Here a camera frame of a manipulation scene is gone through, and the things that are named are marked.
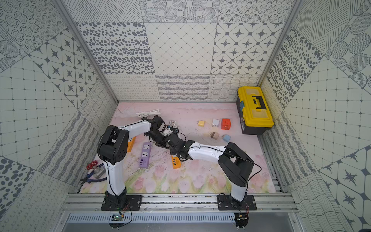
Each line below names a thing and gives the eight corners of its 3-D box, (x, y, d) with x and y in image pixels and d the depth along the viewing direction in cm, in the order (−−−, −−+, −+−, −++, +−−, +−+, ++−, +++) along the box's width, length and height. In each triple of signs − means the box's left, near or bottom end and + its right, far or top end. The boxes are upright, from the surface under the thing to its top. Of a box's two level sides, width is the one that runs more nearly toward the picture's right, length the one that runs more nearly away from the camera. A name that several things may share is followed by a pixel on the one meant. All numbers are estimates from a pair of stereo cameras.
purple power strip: (138, 167, 88) (137, 166, 85) (144, 144, 98) (142, 142, 96) (147, 167, 88) (146, 166, 85) (151, 144, 98) (150, 142, 96)
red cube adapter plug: (221, 130, 105) (222, 126, 101) (220, 122, 110) (221, 118, 106) (230, 130, 105) (232, 126, 101) (228, 122, 110) (230, 118, 106)
